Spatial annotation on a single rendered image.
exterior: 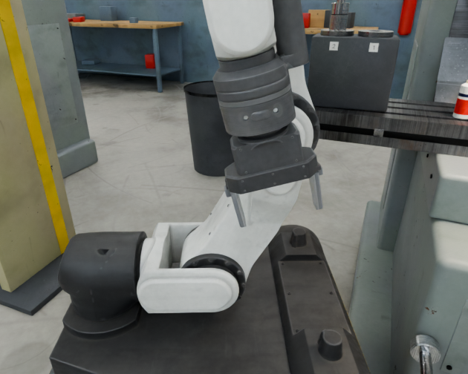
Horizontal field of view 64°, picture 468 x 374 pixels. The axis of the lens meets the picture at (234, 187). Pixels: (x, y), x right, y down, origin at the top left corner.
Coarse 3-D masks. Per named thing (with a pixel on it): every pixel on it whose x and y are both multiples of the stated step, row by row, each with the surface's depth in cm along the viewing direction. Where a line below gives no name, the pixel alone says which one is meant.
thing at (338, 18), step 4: (332, 8) 99; (336, 8) 98; (340, 8) 97; (344, 8) 97; (348, 8) 98; (332, 12) 99; (336, 12) 98; (340, 12) 98; (344, 12) 98; (332, 16) 99; (336, 16) 99; (340, 16) 98; (344, 16) 98; (332, 20) 100; (336, 20) 99; (340, 20) 99; (344, 20) 99; (332, 24) 100; (336, 24) 99; (340, 24) 99; (344, 24) 99; (332, 28) 100; (336, 28) 100; (340, 28) 100; (344, 28) 100
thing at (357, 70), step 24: (312, 48) 100; (336, 48) 98; (360, 48) 97; (384, 48) 95; (312, 72) 103; (336, 72) 101; (360, 72) 99; (384, 72) 97; (312, 96) 106; (336, 96) 104; (360, 96) 102; (384, 96) 100
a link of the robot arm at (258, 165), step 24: (264, 96) 40; (288, 96) 42; (240, 120) 42; (264, 120) 42; (288, 120) 43; (240, 144) 45; (264, 144) 44; (288, 144) 45; (240, 168) 46; (264, 168) 46; (288, 168) 46; (312, 168) 47; (240, 192) 47
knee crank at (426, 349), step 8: (416, 336) 84; (424, 336) 83; (416, 344) 82; (424, 344) 81; (432, 344) 81; (416, 352) 82; (424, 352) 81; (432, 352) 81; (440, 352) 81; (416, 360) 83; (424, 360) 79; (432, 360) 82; (424, 368) 78
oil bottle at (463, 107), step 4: (464, 84) 93; (460, 88) 95; (464, 88) 93; (460, 92) 94; (464, 92) 93; (460, 96) 94; (464, 96) 93; (460, 100) 95; (464, 100) 94; (456, 104) 96; (460, 104) 95; (464, 104) 94; (456, 108) 96; (460, 108) 95; (464, 108) 94; (456, 112) 96; (460, 112) 95; (464, 112) 95; (456, 116) 96; (460, 116) 96; (464, 116) 95
